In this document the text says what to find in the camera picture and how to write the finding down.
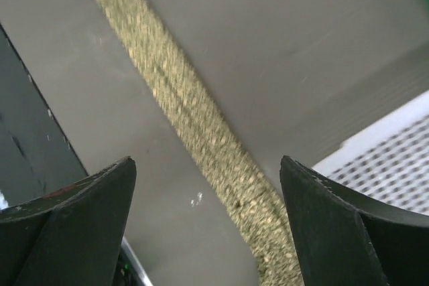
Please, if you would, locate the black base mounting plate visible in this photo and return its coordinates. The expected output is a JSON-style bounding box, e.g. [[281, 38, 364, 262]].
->
[[1, 31, 87, 209]]

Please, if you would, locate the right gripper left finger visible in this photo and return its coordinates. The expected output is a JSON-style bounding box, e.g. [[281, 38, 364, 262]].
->
[[1, 157, 137, 285]]

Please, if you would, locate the white perforated plastic basket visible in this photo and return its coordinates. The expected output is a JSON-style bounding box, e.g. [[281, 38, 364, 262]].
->
[[313, 92, 428, 214]]

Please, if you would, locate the olive green patterned tie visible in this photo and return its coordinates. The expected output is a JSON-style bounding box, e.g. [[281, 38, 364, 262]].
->
[[96, 0, 303, 285]]

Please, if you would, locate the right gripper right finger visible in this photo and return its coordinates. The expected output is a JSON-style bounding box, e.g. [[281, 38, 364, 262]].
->
[[280, 156, 428, 285]]

